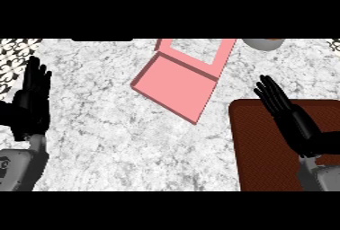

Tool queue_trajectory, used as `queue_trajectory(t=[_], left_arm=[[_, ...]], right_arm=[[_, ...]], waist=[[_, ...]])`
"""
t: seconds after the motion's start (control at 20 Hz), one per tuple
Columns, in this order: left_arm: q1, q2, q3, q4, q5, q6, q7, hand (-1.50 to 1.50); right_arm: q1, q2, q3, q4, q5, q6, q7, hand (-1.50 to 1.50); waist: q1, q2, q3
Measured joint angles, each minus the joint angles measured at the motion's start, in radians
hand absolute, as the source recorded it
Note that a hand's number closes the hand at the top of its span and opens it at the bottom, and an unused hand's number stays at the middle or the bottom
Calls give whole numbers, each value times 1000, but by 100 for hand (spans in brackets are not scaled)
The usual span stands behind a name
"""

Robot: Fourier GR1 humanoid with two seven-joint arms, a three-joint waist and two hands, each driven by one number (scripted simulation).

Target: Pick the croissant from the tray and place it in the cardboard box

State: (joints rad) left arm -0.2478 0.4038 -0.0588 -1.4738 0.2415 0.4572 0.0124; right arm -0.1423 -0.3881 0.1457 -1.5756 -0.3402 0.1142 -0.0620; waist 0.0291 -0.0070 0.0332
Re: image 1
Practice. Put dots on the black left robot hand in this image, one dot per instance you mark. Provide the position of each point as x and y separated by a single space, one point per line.
32 101

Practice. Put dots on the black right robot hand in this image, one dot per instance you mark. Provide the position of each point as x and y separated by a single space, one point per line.
296 122

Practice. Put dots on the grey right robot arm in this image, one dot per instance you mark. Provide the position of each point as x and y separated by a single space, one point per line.
320 173

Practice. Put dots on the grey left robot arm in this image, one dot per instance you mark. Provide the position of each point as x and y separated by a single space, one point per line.
23 163

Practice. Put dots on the brown rectangular tray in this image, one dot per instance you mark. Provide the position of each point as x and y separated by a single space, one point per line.
270 146

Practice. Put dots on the pink open cardboard box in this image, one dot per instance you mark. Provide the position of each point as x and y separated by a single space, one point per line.
186 75

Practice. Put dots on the grey round bowl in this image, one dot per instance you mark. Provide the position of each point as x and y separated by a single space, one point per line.
264 43

